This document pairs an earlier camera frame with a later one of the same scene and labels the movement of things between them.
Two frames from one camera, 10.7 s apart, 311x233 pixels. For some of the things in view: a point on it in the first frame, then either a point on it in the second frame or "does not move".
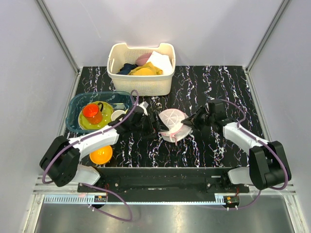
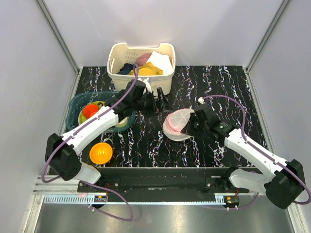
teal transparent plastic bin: x=118 y=100 does not move
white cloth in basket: x=161 y=61 does not move
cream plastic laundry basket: x=150 y=70 does not move
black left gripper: x=151 y=127 to x=164 y=105
